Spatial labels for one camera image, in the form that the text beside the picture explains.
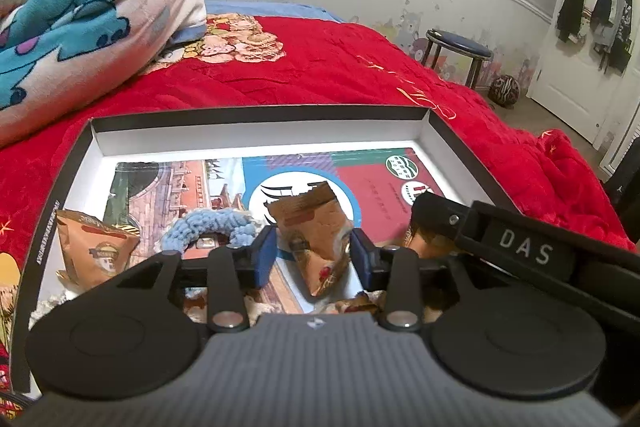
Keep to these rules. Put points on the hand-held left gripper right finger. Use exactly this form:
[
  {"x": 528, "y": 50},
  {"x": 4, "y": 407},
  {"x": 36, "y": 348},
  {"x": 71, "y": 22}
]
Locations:
[{"x": 361, "y": 257}]

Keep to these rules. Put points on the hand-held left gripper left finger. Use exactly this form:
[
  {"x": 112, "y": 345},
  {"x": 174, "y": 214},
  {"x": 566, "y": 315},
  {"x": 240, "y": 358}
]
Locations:
[{"x": 263, "y": 257}]

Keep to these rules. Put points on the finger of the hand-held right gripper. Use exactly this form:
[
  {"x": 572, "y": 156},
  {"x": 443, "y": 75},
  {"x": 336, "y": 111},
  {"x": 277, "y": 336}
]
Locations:
[{"x": 437, "y": 217}]

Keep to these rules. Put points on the brown snack packet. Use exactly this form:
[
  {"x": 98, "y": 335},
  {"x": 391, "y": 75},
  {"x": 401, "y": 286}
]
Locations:
[
  {"x": 312, "y": 237},
  {"x": 357, "y": 304},
  {"x": 95, "y": 247},
  {"x": 425, "y": 244}
]

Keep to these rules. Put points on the blue crocheted scrunchie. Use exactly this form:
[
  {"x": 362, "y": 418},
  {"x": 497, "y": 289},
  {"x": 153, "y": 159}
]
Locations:
[{"x": 200, "y": 224}]

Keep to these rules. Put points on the black shallow cardboard box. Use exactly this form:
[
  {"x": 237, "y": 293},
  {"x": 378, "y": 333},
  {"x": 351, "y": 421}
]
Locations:
[{"x": 250, "y": 129}]

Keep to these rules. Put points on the cream crocheted scrunchie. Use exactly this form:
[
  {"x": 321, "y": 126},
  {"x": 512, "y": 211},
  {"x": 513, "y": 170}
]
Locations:
[{"x": 50, "y": 305}]

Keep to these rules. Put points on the person's dark trouser leg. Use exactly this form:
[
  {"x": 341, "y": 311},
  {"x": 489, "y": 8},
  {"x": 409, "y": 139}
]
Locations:
[{"x": 625, "y": 202}]

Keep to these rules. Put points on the illustrated book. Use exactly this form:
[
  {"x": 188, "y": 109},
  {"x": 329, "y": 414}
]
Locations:
[{"x": 175, "y": 187}]

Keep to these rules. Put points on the dark patterned ball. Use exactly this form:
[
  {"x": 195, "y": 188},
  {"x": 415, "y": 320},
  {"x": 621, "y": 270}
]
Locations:
[{"x": 504, "y": 91}]

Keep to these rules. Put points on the round blue-topped stool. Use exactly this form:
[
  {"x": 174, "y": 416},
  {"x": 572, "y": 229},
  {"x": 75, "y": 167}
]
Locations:
[{"x": 457, "y": 44}]

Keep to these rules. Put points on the white door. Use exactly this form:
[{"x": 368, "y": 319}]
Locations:
[{"x": 565, "y": 82}]

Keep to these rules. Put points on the red printed blanket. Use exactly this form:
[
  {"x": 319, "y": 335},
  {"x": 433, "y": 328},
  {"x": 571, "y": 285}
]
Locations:
[{"x": 325, "y": 67}]

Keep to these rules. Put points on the cartoon monster printed quilt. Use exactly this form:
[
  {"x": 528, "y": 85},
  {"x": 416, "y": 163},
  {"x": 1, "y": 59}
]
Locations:
[{"x": 90, "y": 7}]

